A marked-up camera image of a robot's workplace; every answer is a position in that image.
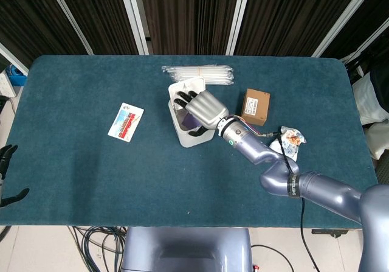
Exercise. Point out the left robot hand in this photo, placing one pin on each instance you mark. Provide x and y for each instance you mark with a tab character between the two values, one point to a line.
6	158

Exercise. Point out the purple foam cube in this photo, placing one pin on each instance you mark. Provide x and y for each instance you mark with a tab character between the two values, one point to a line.
190	121

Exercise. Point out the blue table cloth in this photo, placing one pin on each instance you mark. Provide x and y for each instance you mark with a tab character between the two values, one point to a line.
91	177

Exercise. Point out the white plastic bag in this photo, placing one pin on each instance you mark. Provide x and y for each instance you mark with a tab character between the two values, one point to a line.
378	141
369	98

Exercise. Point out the crumpled white snack wrapper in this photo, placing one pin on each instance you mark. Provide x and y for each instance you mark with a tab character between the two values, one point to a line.
291	144

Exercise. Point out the white plastic box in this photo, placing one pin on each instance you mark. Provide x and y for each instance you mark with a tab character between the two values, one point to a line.
194	141

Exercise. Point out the flat white red packet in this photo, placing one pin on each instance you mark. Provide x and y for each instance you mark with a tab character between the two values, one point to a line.
125	122

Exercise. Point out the dark brown curtain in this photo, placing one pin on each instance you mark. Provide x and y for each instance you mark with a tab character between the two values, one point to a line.
188	13

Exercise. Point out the white partition post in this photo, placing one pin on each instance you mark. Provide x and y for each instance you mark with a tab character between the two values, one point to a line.
340	19
137	16
70	16
238	16

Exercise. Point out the bundle of clear plastic straws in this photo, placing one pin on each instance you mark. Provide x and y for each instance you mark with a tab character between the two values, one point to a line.
200	72

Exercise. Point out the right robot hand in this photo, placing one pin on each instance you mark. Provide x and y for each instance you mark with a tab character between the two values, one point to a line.
206	107

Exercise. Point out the blue plastic item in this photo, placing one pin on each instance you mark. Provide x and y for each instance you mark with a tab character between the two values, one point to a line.
16	74

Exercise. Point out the brown cardboard box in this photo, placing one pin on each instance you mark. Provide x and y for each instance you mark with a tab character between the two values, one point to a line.
255	107

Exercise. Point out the blue-grey robot torso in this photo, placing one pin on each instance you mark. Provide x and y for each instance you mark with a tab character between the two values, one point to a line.
185	250

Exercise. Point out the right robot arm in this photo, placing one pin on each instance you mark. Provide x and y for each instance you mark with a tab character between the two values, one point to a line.
322	186

